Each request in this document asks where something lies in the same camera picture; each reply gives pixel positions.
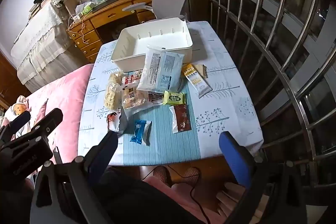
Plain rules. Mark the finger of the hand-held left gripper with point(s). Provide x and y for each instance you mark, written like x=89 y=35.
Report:
x=18 y=120
x=50 y=119

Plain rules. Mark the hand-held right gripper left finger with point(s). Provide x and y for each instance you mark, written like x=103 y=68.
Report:
x=106 y=148

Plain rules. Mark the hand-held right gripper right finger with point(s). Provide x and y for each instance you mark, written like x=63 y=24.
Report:
x=233 y=158

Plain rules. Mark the red white silver snack packet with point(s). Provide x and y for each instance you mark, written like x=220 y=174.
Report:
x=116 y=121

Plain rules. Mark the clear bread snack packet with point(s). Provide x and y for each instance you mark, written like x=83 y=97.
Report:
x=134 y=100

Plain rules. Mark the yellow puffed snack bag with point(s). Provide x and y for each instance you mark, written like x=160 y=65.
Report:
x=111 y=92

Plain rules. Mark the dark brown snack packet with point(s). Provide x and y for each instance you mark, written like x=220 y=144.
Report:
x=156 y=98

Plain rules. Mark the red label clear snack packet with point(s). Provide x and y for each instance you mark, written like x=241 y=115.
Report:
x=128 y=81

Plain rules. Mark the small green snack packet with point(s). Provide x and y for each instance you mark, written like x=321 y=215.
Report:
x=174 y=98

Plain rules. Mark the orange white oat bar packet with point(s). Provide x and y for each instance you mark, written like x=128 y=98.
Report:
x=195 y=79

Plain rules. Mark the clear packet with green sweet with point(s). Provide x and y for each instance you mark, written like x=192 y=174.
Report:
x=157 y=69

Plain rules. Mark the white plastic storage box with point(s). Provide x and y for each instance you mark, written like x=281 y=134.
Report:
x=168 y=37

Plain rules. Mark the plush toy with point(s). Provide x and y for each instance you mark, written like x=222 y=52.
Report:
x=18 y=108

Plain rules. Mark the pink blanket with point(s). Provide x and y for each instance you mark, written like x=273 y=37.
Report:
x=65 y=92

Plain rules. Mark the blue snack packet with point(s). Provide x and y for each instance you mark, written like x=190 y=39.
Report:
x=139 y=132

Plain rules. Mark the person's bare foot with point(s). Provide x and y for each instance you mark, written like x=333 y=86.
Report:
x=228 y=197

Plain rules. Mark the dark mesh slipper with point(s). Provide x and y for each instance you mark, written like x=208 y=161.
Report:
x=189 y=174

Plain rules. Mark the dark cloth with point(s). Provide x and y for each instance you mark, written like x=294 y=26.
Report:
x=131 y=200

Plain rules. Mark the dark red snack packet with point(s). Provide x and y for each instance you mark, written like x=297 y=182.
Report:
x=181 y=117

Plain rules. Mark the white lace cloth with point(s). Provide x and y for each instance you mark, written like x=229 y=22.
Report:
x=39 y=43

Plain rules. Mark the brown paper packet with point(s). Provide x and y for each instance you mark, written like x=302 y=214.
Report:
x=202 y=70

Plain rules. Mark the green white pack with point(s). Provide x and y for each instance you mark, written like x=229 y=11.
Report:
x=86 y=10

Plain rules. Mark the wooden desk with drawers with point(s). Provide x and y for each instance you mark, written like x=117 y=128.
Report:
x=110 y=14

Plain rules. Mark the black keyboard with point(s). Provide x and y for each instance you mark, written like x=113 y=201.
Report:
x=105 y=5

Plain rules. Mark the metal window grille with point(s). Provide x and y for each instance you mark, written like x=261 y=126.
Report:
x=262 y=16

